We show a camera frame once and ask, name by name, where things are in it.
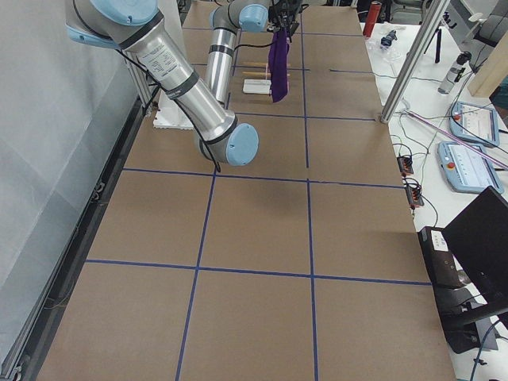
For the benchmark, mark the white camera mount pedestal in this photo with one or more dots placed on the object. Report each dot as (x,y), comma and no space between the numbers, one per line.
(170,116)

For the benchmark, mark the crumpled clear plastic wrap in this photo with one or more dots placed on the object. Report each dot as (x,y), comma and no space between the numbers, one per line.
(393,56)

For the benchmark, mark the near blue teach pendant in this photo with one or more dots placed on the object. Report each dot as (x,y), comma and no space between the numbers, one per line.
(466,170)

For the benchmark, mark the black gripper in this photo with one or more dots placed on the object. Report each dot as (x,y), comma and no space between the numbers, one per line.
(280,16)

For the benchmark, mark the blue teach pendant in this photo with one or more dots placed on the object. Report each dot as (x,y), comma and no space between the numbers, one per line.
(466,170)
(476,124)

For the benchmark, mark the clear water bottle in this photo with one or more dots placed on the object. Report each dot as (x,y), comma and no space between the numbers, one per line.
(454,73)

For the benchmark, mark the black desktop box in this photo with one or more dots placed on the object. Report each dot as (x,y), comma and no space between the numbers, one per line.
(439,260)

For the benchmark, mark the black tripod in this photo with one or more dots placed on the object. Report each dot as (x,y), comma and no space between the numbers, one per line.
(445,22)

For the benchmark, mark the purple towel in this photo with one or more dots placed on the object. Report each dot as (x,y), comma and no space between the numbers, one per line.
(277,65)

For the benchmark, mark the white wooden towel rack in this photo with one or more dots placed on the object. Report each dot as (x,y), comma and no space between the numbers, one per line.
(261,80)

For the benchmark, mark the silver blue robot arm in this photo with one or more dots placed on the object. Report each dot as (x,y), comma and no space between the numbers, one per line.
(226,22)
(137,27)

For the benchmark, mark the red cylinder tube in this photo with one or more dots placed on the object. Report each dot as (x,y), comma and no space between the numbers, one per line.
(372,18)

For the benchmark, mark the orange connector hub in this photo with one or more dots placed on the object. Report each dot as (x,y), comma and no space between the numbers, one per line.
(405,164)
(413,191)

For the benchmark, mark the far orange connector hub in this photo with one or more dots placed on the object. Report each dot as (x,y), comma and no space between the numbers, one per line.
(405,164)

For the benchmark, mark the far blue teach pendant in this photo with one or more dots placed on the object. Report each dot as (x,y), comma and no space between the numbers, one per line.
(476,124)

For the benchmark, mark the aluminium frame post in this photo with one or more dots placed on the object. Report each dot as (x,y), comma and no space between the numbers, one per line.
(423,37)

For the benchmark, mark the black monitor on stand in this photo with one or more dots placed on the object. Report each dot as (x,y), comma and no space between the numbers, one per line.
(477,238)

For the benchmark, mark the reacher grabber stick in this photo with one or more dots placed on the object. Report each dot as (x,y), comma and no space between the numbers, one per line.
(423,121)

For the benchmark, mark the near orange connector hub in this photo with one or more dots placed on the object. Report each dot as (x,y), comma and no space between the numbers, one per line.
(413,191)

